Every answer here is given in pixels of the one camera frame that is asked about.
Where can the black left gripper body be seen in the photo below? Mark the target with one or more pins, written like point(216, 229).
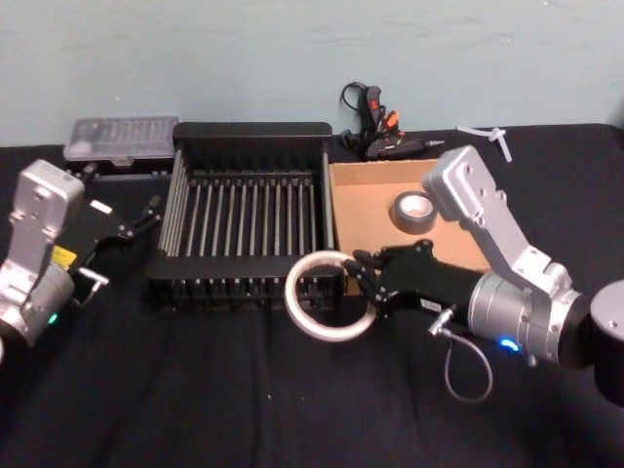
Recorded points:
point(97, 219)

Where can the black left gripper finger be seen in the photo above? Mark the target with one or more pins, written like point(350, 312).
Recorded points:
point(89, 173)
point(139, 222)

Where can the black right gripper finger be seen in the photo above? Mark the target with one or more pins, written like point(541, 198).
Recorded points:
point(390, 254)
point(368, 285)

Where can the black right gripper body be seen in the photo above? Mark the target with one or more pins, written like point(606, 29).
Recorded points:
point(424, 283)

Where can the white tape roll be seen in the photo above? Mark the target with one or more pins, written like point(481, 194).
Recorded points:
point(298, 319)

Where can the silver tape roll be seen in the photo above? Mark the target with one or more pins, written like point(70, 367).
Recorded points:
point(412, 222)

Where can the clear plastic case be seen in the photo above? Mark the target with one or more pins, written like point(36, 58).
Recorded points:
point(122, 139)

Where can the shallow brown cardboard tray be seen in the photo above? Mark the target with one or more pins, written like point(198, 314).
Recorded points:
point(361, 214)

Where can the black rack with steel bars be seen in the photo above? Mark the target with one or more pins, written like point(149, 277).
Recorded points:
point(244, 219)

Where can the small white three-armed plastic piece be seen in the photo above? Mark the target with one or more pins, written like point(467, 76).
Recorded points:
point(497, 136)

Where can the black table cloth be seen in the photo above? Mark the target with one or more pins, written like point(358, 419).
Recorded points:
point(244, 390)

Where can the plain pale wall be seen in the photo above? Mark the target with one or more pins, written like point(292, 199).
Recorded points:
point(244, 58)

